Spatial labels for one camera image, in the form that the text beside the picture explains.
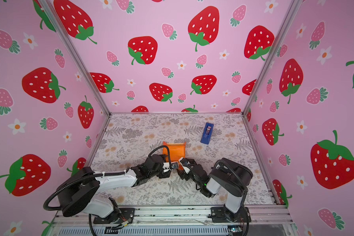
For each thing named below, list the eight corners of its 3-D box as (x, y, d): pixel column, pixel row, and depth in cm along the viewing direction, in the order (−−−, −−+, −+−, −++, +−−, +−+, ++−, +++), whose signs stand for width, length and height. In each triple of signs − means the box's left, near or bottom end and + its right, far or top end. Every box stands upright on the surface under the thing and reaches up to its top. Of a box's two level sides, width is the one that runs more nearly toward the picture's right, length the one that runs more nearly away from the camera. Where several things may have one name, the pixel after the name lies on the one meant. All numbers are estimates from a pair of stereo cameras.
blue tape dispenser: (200, 143, 105) (201, 137, 100) (205, 127, 114) (206, 122, 109) (208, 145, 104) (210, 139, 99) (212, 129, 113) (214, 123, 108)
